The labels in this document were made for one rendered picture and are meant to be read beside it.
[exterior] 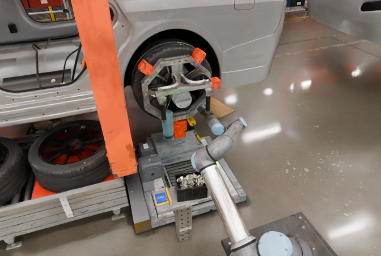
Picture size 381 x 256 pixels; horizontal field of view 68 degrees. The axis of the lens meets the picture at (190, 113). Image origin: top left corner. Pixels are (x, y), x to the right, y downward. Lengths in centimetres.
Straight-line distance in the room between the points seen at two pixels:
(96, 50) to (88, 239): 145
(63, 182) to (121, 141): 65
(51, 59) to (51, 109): 80
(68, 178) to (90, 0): 128
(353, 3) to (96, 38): 309
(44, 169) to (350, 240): 227
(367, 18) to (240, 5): 192
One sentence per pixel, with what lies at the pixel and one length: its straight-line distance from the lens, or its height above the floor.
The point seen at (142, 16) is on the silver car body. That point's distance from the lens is 204.
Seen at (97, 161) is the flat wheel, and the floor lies 49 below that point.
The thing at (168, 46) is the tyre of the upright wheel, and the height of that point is 118.
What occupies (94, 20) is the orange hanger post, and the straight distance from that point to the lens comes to 148.
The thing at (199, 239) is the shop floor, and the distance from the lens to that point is 228.
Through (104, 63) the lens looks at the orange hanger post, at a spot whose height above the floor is 134.
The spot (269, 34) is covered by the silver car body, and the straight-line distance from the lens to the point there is 248.
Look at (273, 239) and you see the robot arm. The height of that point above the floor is 64.
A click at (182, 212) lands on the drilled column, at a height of 33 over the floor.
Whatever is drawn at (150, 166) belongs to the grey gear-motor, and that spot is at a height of 39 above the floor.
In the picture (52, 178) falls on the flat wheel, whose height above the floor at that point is 44.
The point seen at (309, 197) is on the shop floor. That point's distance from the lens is 268.
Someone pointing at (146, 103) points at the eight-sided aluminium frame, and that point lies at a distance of 219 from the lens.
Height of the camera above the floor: 194
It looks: 34 degrees down
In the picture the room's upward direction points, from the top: 1 degrees counter-clockwise
